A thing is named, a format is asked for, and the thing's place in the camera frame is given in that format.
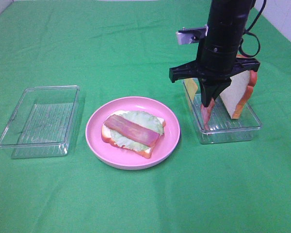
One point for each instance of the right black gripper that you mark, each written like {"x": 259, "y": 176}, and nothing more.
{"x": 216, "y": 64}

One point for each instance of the bacon strip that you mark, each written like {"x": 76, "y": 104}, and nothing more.
{"x": 132, "y": 130}
{"x": 206, "y": 113}

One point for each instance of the green lettuce leaf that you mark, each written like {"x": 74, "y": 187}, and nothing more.
{"x": 141, "y": 118}

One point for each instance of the white bread slice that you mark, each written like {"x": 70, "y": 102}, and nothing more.
{"x": 239, "y": 92}
{"x": 146, "y": 154}

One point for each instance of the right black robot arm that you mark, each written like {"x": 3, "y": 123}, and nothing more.
{"x": 218, "y": 42}

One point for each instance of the yellow cheese slice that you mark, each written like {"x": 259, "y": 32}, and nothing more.
{"x": 191, "y": 87}

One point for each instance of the right clear plastic tray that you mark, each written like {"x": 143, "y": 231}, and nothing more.
{"x": 223, "y": 129}

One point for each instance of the clear plastic tray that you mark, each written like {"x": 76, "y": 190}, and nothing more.
{"x": 223, "y": 129}
{"x": 42, "y": 123}

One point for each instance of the pink round plate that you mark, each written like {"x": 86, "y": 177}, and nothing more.
{"x": 126, "y": 159}

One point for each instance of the green tablecloth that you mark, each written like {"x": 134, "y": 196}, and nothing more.
{"x": 116, "y": 49}

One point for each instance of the left clear plastic tray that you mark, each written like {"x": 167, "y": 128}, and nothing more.
{"x": 42, "y": 123}

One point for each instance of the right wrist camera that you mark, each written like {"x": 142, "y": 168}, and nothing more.
{"x": 192, "y": 35}

